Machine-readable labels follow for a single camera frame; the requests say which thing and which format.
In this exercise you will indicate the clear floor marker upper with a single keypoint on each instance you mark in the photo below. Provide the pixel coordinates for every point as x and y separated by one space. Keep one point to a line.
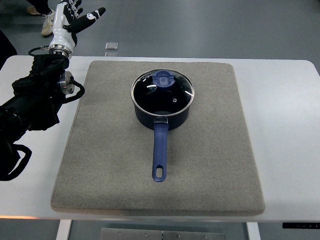
111 46

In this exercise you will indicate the white table leg left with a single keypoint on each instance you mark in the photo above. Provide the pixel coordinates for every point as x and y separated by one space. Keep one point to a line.
64 228

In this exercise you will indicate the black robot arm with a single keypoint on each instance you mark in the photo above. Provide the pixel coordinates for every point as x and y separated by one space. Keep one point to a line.
37 100

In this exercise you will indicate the grey fabric mat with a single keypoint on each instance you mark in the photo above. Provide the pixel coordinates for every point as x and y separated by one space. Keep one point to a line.
107 163

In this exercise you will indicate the white table leg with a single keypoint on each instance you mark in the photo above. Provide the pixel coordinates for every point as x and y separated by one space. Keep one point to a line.
64 228
253 231

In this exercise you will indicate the glass lid blue knob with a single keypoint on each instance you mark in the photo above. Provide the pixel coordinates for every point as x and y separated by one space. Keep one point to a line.
162 92

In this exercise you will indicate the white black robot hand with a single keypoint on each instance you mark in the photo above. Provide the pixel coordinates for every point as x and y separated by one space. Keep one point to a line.
67 23

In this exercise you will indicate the metal base plate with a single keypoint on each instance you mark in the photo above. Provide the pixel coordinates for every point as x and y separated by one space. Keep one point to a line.
145 234

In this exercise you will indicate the tan shoe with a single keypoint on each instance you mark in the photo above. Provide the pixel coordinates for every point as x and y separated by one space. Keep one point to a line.
32 11

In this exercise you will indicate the white sneaker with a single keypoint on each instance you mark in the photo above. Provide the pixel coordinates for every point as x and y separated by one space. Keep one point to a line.
48 23

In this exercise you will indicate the black table control panel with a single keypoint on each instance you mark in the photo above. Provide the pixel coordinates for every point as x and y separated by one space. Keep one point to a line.
301 225

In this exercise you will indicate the white table leg right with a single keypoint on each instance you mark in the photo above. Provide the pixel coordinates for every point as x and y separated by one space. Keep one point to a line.
253 231

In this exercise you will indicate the dark blue saucepan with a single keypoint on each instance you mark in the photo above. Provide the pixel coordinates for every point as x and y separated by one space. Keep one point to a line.
161 123

